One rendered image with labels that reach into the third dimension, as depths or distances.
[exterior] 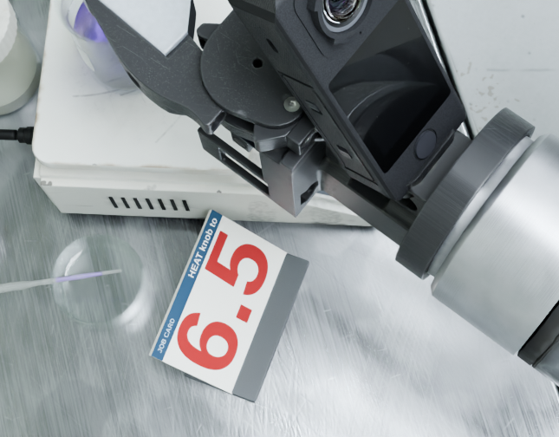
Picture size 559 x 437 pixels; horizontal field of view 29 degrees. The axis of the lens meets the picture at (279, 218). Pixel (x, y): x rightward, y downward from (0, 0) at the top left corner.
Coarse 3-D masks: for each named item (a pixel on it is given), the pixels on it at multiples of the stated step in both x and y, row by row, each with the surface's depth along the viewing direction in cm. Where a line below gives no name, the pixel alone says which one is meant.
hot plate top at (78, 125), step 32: (224, 0) 61; (64, 32) 61; (64, 64) 60; (64, 96) 59; (96, 96) 59; (128, 96) 59; (64, 128) 59; (96, 128) 59; (128, 128) 59; (160, 128) 59; (192, 128) 59; (224, 128) 59; (64, 160) 58; (96, 160) 58; (128, 160) 58; (160, 160) 58; (192, 160) 58
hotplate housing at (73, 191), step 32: (32, 128) 65; (256, 160) 60; (64, 192) 61; (96, 192) 61; (128, 192) 61; (160, 192) 60; (192, 192) 60; (224, 192) 60; (256, 192) 60; (352, 224) 64
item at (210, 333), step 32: (224, 224) 63; (224, 256) 63; (256, 256) 64; (192, 288) 61; (224, 288) 63; (256, 288) 64; (192, 320) 61; (224, 320) 63; (192, 352) 61; (224, 352) 63; (224, 384) 63
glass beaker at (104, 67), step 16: (64, 0) 54; (80, 0) 56; (64, 16) 54; (80, 48) 55; (96, 48) 54; (96, 64) 56; (112, 64) 55; (96, 80) 59; (112, 80) 57; (128, 80) 57
